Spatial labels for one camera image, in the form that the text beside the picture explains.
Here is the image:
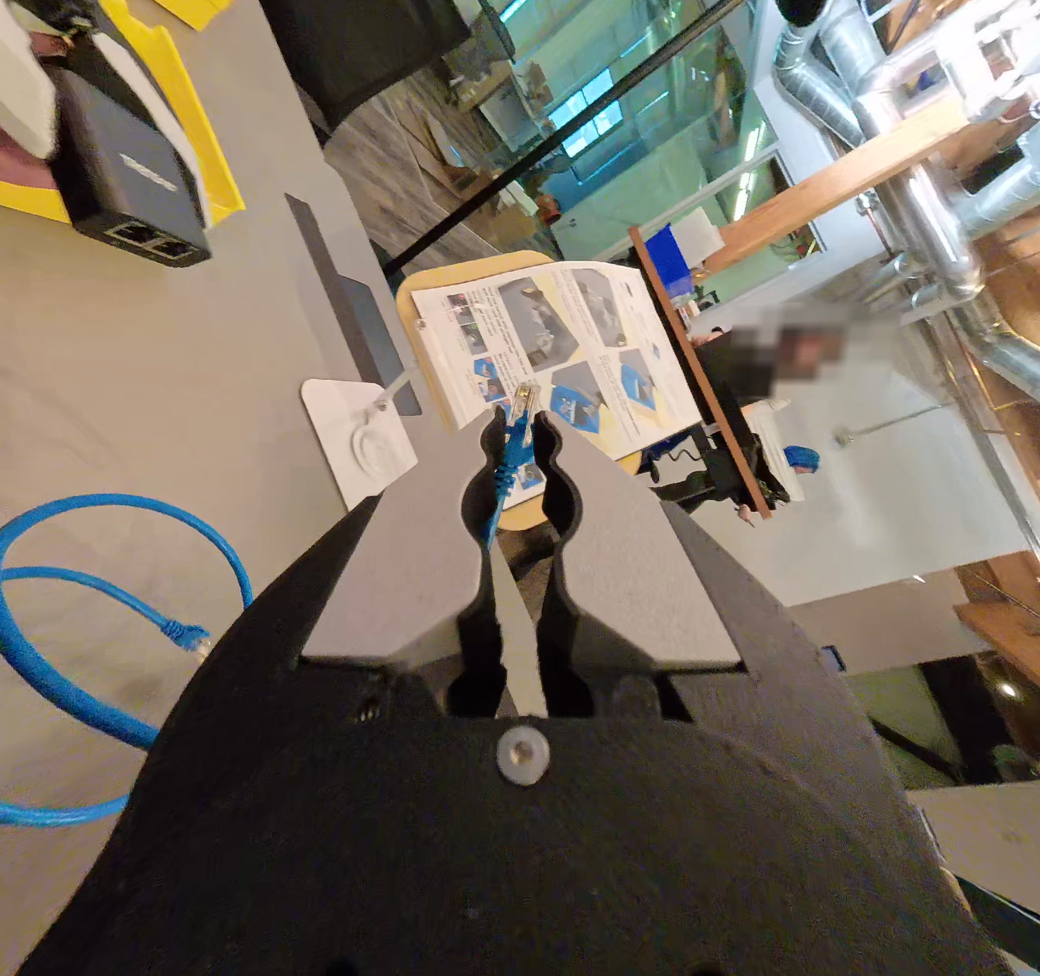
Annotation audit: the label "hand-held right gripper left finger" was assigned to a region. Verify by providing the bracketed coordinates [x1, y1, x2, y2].
[299, 409, 508, 674]

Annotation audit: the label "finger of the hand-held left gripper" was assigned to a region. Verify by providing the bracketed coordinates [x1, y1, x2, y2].
[0, 0, 60, 160]
[85, 31, 212, 229]

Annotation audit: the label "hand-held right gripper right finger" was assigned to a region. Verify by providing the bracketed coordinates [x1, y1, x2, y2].
[530, 409, 747, 676]

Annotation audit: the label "black ethernet splitter box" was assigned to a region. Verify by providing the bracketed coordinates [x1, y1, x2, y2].
[53, 69, 214, 268]

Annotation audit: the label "yellow plastic bin with divider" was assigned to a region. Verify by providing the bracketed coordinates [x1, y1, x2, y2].
[0, 0, 246, 227]

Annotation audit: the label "blue ethernet cable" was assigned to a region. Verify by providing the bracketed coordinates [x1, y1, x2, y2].
[0, 381, 541, 828]

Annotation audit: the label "wooden instruction board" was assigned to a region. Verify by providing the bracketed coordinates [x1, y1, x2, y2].
[395, 251, 708, 534]

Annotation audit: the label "wooden background table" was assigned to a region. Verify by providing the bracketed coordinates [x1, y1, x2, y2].
[629, 227, 773, 522]

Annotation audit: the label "black mesh chair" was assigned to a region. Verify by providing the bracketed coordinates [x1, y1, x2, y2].
[256, 0, 472, 135]

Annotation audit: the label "printed instruction sheet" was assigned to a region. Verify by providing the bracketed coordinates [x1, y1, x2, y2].
[410, 261, 704, 506]

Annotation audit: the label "silver ventilation ducts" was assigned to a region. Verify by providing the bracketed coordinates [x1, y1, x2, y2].
[772, 12, 1040, 404]

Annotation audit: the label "dark desk cable cover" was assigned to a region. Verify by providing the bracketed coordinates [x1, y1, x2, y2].
[284, 194, 424, 416]

